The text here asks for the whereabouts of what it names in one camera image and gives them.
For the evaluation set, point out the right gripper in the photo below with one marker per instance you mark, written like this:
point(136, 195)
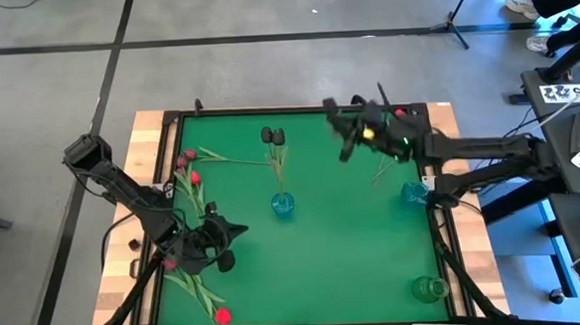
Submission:
point(388, 135)

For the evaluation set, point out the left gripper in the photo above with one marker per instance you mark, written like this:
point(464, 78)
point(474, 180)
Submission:
point(195, 249)

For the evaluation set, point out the blue glass vase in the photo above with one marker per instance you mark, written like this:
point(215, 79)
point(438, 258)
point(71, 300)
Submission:
point(413, 193)
point(283, 206)

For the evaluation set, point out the maroon tulip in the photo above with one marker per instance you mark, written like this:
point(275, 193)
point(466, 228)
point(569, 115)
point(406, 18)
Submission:
point(169, 264)
point(182, 162)
point(190, 154)

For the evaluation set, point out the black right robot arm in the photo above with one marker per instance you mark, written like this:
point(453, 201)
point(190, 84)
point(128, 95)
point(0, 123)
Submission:
point(478, 147)

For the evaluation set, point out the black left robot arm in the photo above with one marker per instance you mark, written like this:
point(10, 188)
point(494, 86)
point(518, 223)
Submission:
point(122, 186)

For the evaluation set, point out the green glass vase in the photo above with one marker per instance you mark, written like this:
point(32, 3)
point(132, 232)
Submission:
point(430, 289)

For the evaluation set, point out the white metal plate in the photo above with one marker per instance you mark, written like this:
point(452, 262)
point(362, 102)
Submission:
point(168, 190)
point(428, 181)

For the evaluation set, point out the green table mat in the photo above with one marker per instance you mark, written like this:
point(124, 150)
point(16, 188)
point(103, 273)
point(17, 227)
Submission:
point(325, 260)

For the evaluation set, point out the small black knob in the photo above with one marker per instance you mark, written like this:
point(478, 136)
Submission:
point(134, 244)

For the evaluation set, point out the black rig strut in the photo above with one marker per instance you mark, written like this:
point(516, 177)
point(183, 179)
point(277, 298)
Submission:
point(468, 282)
point(136, 287)

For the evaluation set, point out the black tripod stand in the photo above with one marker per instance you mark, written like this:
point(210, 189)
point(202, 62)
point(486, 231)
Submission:
point(451, 22)

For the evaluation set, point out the black desk foot bar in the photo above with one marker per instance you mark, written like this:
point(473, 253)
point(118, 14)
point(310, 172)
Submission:
point(516, 201)

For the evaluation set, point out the person's shoe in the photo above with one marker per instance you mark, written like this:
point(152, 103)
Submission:
point(537, 43)
point(523, 6)

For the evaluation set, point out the white printed sticker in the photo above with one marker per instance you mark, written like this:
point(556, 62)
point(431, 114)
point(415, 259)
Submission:
point(565, 93)

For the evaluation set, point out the black slanted pole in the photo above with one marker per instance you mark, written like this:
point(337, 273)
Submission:
point(563, 66)

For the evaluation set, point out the black caster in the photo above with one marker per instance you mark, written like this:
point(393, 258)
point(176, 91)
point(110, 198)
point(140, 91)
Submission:
point(556, 296)

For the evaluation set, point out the black frame hook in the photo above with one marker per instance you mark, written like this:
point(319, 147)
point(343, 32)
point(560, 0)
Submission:
point(358, 99)
point(198, 106)

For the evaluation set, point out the black table frame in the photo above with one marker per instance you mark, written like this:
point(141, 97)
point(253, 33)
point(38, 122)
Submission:
point(267, 110)

